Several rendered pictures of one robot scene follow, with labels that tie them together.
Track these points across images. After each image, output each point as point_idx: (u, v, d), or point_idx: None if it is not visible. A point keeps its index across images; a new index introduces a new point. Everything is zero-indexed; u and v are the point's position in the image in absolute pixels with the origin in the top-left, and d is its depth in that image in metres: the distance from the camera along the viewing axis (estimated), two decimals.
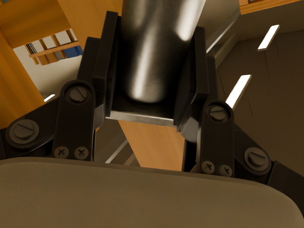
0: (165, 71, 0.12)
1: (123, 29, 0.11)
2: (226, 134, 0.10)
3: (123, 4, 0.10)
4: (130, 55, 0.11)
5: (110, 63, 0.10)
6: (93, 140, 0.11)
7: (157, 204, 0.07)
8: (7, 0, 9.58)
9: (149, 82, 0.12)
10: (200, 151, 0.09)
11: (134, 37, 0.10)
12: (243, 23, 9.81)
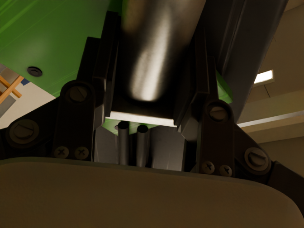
0: (165, 72, 0.12)
1: (123, 30, 0.11)
2: (226, 134, 0.10)
3: (123, 5, 0.10)
4: (130, 55, 0.11)
5: (110, 63, 0.10)
6: (93, 140, 0.11)
7: (157, 204, 0.07)
8: None
9: (149, 82, 0.12)
10: (200, 151, 0.09)
11: (134, 38, 0.10)
12: None
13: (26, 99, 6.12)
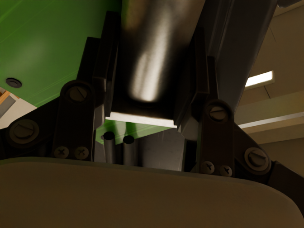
0: (165, 71, 0.11)
1: (123, 30, 0.11)
2: (226, 134, 0.10)
3: (122, 5, 0.10)
4: (130, 55, 0.11)
5: (110, 63, 0.10)
6: (93, 140, 0.11)
7: (157, 204, 0.07)
8: None
9: (149, 82, 0.12)
10: (200, 151, 0.09)
11: (134, 37, 0.10)
12: None
13: None
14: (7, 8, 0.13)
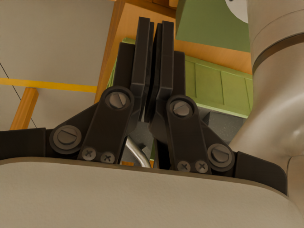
0: None
1: None
2: (194, 128, 0.10)
3: None
4: None
5: (147, 68, 0.11)
6: (122, 148, 0.11)
7: (157, 204, 0.07)
8: None
9: None
10: (173, 153, 0.09)
11: None
12: None
13: None
14: None
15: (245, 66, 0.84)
